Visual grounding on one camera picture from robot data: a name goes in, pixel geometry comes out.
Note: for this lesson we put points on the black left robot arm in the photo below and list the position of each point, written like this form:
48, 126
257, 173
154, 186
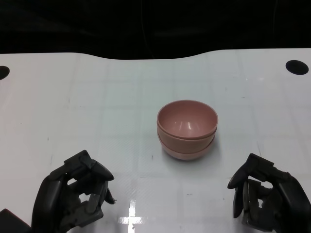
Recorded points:
12, 222

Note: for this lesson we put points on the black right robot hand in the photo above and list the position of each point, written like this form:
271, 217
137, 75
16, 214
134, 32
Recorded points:
291, 201

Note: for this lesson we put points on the black backdrop cloth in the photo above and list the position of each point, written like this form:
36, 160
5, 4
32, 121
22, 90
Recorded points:
73, 24

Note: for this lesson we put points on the black round table grommet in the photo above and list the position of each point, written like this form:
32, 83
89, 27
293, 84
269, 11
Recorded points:
3, 72
297, 67

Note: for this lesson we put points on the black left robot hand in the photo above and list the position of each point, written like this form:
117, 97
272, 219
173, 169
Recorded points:
48, 199

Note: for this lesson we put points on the pink plastic bowl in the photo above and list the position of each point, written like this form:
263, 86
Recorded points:
170, 143
187, 157
187, 121

